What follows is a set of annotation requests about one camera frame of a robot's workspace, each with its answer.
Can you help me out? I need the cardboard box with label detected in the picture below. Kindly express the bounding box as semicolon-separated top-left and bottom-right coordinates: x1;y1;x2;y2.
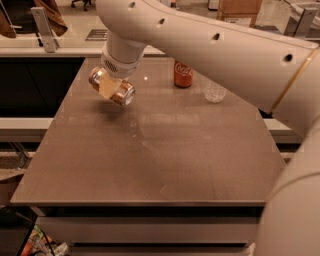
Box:
217;0;262;27

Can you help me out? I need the colourful clutter on floor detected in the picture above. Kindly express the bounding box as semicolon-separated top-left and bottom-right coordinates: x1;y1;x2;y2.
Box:
19;225;69;256

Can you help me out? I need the brown jacket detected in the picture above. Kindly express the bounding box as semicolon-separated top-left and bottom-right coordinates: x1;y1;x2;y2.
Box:
0;0;68;38

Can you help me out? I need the grey table drawer cabinet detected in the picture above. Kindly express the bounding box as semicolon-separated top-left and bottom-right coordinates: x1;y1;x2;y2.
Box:
33;206;263;256

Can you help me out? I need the red Coca-Cola can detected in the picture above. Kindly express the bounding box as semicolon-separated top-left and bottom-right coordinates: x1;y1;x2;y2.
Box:
174;61;193;88

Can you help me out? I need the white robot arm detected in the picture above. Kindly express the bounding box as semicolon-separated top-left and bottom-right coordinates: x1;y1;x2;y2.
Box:
96;0;320;256

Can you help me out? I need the clear plastic water bottle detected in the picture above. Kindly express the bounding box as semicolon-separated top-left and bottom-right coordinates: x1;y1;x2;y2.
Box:
204;80;226;104

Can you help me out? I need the metal railing bracket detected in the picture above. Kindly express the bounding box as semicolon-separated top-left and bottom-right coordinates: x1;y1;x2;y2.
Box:
31;7;58;53
284;2;320;40

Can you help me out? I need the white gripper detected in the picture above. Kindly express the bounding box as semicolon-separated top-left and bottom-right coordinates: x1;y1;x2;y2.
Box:
98;43;142;99

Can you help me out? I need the black office chair base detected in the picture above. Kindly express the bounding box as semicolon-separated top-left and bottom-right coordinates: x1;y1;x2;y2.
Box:
70;0;95;11

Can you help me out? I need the right metal railing bracket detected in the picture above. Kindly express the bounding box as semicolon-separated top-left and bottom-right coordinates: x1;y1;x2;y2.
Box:
284;2;320;40

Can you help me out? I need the left metal railing bracket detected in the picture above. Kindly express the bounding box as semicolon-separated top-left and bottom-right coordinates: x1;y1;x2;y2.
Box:
31;7;58;53

